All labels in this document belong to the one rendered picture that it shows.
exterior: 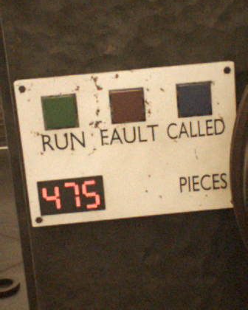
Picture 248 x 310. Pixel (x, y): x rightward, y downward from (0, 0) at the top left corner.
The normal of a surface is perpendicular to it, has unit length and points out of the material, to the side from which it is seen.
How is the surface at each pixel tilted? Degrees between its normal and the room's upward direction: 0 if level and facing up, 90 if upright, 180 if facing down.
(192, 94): 90
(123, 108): 90
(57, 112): 90
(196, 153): 90
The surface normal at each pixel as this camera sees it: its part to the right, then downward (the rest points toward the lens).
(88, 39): 0.04, 0.20
